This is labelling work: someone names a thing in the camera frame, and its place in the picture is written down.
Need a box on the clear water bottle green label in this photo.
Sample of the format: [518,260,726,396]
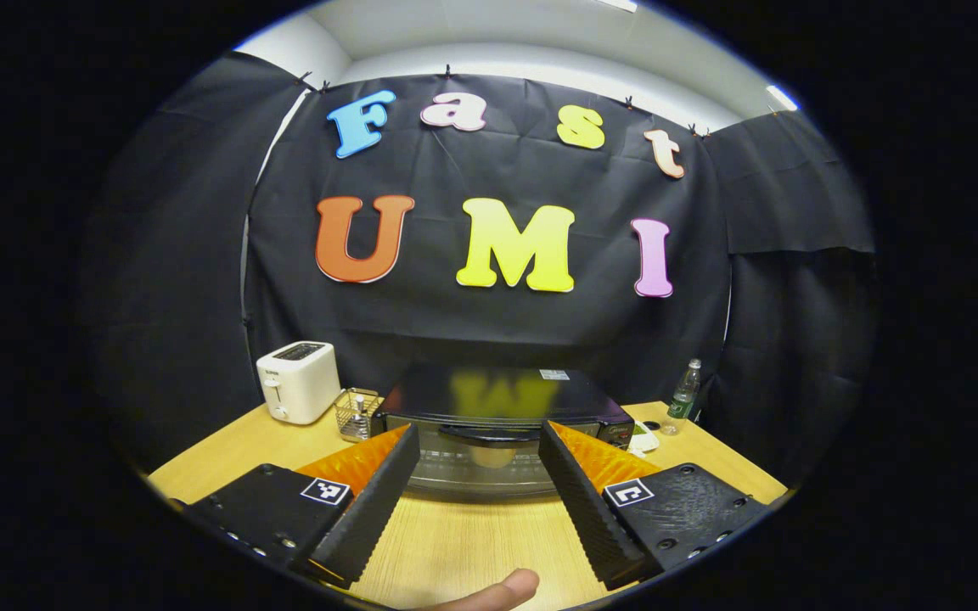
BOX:
[661,358,703,436]

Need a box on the small metal wire basket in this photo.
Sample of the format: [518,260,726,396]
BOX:
[334,388,385,443]

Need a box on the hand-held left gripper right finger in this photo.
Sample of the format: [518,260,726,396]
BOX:
[537,420,772,591]

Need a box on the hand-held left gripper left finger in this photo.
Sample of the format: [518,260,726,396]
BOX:
[175,423,422,588]

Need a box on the white toaster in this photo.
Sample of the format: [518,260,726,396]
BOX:
[256,341,342,425]

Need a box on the black electric oven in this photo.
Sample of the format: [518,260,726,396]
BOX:
[374,365,636,497]

